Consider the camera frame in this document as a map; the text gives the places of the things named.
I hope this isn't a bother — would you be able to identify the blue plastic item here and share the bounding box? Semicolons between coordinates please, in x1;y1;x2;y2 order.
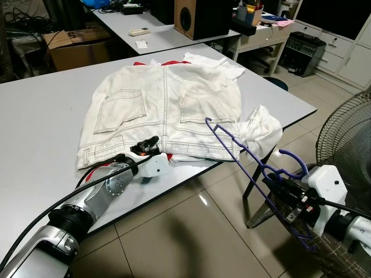
81;0;117;9

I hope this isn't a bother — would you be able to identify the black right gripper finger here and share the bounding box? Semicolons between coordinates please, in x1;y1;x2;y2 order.
263;173;298;191
285;199;305;226

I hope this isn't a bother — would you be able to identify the black screen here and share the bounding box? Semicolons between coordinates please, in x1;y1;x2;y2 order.
293;0;371;41

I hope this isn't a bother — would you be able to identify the white desk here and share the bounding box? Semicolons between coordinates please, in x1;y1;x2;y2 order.
87;0;241;56

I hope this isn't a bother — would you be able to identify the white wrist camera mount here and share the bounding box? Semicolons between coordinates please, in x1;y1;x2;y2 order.
130;153;170;179
301;165;348;229

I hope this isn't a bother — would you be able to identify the brown cardboard box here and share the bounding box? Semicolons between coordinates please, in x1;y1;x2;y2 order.
43;28;114;71

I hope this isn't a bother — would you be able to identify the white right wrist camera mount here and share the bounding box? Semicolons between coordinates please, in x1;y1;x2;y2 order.
301;165;348;229

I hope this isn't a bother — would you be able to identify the blue plastic hanger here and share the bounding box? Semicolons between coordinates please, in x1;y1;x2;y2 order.
205;117;319;254

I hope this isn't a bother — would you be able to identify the blue round stool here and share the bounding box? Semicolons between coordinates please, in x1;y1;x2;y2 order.
264;76;289;92

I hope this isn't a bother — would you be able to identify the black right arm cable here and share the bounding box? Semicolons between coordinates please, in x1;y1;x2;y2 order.
313;198;371;221

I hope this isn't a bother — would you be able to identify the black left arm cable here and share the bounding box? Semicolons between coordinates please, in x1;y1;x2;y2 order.
0;152;143;261

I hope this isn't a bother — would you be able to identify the small black device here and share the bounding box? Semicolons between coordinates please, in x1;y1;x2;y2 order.
119;3;147;15

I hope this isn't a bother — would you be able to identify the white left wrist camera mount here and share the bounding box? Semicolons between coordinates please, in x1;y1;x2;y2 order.
130;153;170;179

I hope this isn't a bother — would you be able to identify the white remote control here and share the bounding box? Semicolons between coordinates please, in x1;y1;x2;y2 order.
128;27;152;36

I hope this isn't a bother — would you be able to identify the pink paper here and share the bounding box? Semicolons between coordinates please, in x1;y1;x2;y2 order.
261;19;296;28

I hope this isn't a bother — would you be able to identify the pen holder with pens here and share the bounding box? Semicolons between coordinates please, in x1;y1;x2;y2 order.
235;3;264;27

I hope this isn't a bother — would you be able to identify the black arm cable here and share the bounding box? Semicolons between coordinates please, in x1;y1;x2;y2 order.
313;198;371;221
0;152;143;261

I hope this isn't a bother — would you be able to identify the white table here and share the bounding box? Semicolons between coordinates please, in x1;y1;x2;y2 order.
0;42;318;258

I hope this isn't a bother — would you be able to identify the black floor fan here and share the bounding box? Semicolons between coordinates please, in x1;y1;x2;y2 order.
316;89;371;197

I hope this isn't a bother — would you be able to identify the cream white cloth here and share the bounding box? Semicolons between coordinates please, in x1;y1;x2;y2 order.
235;103;285;160

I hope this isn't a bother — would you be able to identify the wooden speaker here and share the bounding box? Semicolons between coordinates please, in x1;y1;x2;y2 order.
174;0;234;41

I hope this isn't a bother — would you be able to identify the white drawer cabinet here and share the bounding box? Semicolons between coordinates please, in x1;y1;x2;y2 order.
313;14;371;89

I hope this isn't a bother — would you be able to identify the beige side desk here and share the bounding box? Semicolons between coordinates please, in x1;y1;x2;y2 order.
229;17;296;76

